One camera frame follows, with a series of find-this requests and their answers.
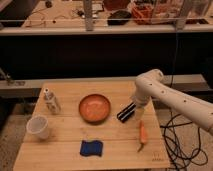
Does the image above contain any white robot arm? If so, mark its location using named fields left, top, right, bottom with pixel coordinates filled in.
left=132, top=69, right=213, bottom=136

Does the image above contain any orange ceramic bowl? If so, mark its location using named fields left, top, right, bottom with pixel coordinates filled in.
left=79, top=94, right=111, bottom=123

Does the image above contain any white ceramic cup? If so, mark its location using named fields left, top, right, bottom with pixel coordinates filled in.
left=26, top=115, right=50, bottom=140

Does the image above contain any orange carrot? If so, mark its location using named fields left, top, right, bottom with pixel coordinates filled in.
left=137, top=121, right=147, bottom=152

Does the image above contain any blue folded cloth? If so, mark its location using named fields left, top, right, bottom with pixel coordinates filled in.
left=80, top=140, right=103, bottom=157

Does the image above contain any small white bottle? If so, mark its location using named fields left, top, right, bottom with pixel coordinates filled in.
left=44, top=88, right=61, bottom=114

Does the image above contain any black bag on bench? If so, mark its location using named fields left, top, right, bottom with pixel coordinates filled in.
left=107, top=10, right=131, bottom=26

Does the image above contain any orange crate on bench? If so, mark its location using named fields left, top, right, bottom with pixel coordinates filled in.
left=131, top=5, right=152, bottom=25

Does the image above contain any black floor cable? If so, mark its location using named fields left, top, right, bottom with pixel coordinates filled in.
left=160, top=107, right=209, bottom=171

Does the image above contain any grey metal post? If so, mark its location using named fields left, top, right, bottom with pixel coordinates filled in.
left=83, top=0, right=93, bottom=31

